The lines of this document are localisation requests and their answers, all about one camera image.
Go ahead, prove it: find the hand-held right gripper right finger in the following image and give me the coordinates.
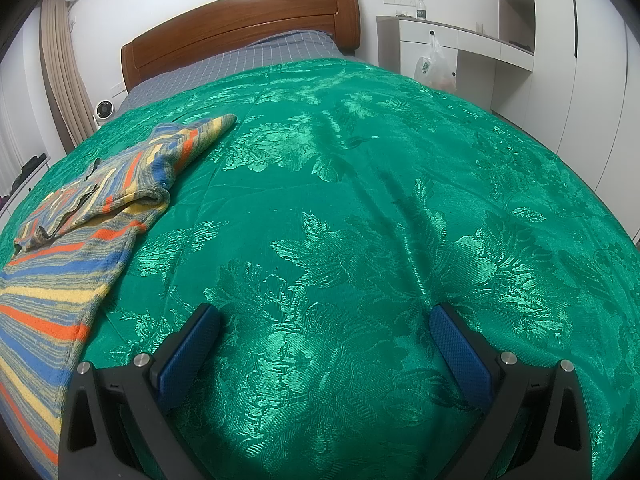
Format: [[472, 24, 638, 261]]
[[429, 303, 593, 480]]

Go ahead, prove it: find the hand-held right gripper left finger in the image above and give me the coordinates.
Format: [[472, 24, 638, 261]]
[[59, 303, 222, 480]]

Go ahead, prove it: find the striped knit sweater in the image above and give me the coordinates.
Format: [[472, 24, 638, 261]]
[[0, 114, 237, 480]]

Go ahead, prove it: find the green floral blanket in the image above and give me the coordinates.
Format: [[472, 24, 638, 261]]
[[0, 57, 640, 480]]

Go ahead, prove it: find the white drawer cabinet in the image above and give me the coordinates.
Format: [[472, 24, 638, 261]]
[[0, 150, 68, 221]]

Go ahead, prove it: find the black cloth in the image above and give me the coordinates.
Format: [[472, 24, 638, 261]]
[[10, 152, 48, 186]]

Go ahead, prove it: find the white plastic bag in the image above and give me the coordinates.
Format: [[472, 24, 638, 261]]
[[412, 34, 457, 93]]

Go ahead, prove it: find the white wardrobe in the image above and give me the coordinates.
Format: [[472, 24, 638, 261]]
[[492, 0, 640, 241]]

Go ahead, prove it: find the grey checked bed sheet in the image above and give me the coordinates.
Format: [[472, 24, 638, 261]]
[[115, 30, 343, 111]]

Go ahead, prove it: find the white sheer curtain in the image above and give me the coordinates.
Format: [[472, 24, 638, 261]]
[[0, 10, 51, 196]]

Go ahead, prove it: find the beige curtain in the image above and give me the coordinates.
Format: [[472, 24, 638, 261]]
[[40, 0, 96, 158]]

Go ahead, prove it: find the white desk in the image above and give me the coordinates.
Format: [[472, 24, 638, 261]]
[[376, 14, 533, 121]]

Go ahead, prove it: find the wooden bed headboard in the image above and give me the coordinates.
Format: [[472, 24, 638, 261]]
[[120, 0, 362, 95]]

